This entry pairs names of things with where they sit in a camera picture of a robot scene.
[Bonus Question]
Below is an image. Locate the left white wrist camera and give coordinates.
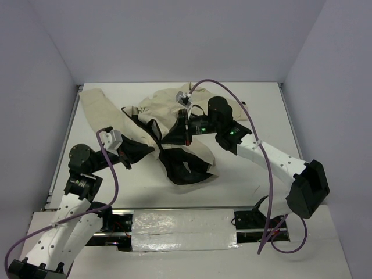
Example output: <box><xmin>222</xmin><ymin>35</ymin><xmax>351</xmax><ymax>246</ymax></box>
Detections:
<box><xmin>99</xmin><ymin>127</ymin><xmax>123</xmax><ymax>155</ymax></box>

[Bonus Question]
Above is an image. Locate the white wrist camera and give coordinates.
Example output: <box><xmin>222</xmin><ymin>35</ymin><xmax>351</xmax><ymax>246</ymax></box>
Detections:
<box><xmin>99</xmin><ymin>127</ymin><xmax>123</xmax><ymax>155</ymax></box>
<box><xmin>176</xmin><ymin>91</ymin><xmax>191</xmax><ymax>107</ymax></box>

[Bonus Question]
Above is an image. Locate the cream jacket with black zipper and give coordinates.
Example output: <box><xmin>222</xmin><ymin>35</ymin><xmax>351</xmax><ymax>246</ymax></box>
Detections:
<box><xmin>78</xmin><ymin>82</ymin><xmax>251</xmax><ymax>194</ymax></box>

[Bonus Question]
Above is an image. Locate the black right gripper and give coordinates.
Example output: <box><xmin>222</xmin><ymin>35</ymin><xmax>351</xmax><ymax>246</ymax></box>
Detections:
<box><xmin>162</xmin><ymin>108</ymin><xmax>220</xmax><ymax>145</ymax></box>

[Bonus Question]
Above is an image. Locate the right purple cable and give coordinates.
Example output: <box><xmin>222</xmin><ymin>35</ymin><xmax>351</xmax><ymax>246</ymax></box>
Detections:
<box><xmin>188</xmin><ymin>78</ymin><xmax>309</xmax><ymax>255</ymax></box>

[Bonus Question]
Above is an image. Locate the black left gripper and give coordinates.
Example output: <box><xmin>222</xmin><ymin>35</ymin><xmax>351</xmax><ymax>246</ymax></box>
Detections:
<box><xmin>90</xmin><ymin>133</ymin><xmax>155</xmax><ymax>173</ymax></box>

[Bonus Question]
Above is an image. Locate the silver foil covered base rail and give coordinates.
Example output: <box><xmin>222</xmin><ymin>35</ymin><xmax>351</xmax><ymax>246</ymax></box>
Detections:
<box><xmin>77</xmin><ymin>206</ymin><xmax>291</xmax><ymax>253</ymax></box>

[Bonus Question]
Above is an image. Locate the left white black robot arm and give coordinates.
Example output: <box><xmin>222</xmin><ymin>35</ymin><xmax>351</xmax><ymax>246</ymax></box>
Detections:
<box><xmin>4</xmin><ymin>129</ymin><xmax>154</xmax><ymax>278</ymax></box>

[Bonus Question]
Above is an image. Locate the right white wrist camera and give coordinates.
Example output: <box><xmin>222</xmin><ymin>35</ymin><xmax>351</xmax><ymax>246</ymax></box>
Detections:
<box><xmin>176</xmin><ymin>91</ymin><xmax>191</xmax><ymax>107</ymax></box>

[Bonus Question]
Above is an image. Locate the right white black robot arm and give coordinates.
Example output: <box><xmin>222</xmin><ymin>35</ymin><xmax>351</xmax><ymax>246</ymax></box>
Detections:
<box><xmin>162</xmin><ymin>92</ymin><xmax>330</xmax><ymax>219</ymax></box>

